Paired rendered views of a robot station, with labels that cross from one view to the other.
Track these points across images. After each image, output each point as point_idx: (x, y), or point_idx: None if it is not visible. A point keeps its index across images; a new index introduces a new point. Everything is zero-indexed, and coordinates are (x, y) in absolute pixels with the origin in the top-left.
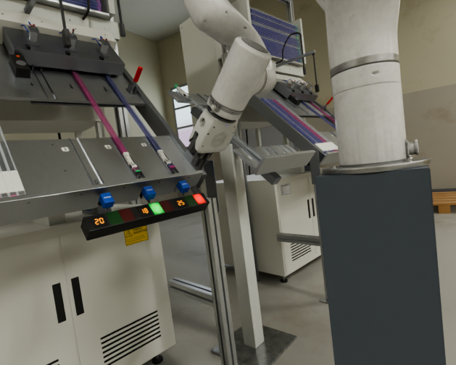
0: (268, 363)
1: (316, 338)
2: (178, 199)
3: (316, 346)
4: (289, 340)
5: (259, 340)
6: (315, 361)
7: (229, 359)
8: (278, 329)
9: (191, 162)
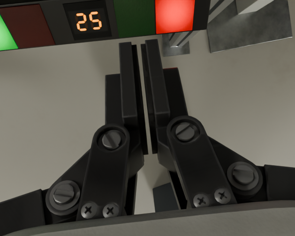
0: (227, 47)
1: None
2: (85, 6)
3: (290, 68)
4: (277, 37)
5: (248, 11)
6: (265, 84)
7: (176, 42)
8: (291, 4)
9: (118, 44)
